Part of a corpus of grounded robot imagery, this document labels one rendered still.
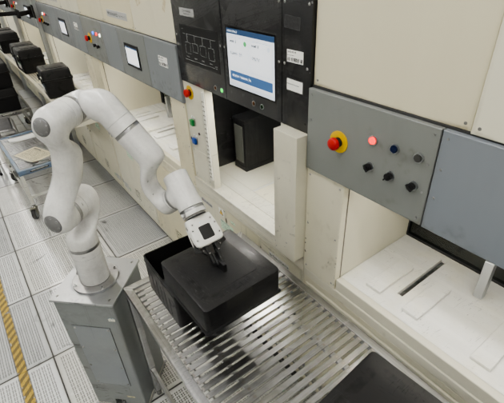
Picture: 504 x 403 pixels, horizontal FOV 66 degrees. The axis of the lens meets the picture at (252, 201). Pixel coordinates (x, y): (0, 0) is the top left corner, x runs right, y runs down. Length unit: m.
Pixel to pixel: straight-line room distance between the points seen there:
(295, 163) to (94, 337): 1.16
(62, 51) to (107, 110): 3.50
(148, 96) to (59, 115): 2.15
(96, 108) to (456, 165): 0.98
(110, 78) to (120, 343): 2.08
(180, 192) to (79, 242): 0.53
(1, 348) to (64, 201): 1.52
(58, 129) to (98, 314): 0.80
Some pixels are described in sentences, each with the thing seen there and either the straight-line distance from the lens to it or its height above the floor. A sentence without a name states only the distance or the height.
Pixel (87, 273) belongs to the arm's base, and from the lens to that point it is 1.74.
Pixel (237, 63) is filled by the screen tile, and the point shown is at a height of 1.56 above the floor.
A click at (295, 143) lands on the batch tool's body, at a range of 1.30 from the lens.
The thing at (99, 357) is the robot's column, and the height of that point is 0.40.
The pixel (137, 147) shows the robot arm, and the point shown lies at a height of 1.43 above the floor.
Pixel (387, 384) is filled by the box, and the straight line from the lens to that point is 1.11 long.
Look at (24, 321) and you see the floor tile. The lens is 2.96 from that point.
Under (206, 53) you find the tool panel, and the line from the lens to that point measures 1.74.
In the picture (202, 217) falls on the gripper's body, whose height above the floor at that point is 1.20.
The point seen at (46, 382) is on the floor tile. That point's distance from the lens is 2.58.
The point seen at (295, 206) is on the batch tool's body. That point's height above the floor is 1.14.
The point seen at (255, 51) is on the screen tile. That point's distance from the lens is 1.45.
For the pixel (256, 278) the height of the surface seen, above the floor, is 1.05.
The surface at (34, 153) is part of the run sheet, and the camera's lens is 4.01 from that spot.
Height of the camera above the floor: 1.93
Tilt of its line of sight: 33 degrees down
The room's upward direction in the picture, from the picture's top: 3 degrees counter-clockwise
